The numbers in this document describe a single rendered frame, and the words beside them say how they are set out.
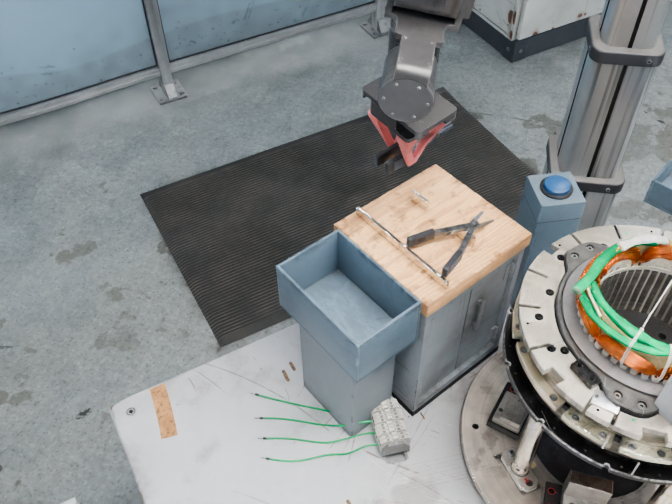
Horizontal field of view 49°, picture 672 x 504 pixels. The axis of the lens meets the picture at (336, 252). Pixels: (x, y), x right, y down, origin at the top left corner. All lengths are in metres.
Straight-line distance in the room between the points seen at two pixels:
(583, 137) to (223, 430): 0.76
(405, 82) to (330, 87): 2.36
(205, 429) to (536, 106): 2.24
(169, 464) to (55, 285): 1.41
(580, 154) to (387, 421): 0.57
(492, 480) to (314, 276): 0.39
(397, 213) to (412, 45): 0.34
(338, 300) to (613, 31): 0.58
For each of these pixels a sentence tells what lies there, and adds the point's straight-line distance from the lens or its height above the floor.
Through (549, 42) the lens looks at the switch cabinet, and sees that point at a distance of 3.42.
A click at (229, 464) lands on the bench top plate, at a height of 0.78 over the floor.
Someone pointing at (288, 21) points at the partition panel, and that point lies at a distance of 3.21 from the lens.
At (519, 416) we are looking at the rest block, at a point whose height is 0.84.
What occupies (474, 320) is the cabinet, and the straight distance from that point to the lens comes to 1.11.
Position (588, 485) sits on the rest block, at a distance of 1.06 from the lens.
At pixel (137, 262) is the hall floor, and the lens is 2.48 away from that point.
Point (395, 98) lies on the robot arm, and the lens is 0.76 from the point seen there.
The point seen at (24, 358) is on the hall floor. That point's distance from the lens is 2.35.
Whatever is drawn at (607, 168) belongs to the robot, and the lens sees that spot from 1.37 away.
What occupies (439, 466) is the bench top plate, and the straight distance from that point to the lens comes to 1.14.
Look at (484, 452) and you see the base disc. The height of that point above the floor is 0.80.
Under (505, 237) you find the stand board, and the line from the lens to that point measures 1.03.
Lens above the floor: 1.80
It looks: 48 degrees down
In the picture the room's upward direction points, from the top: 1 degrees counter-clockwise
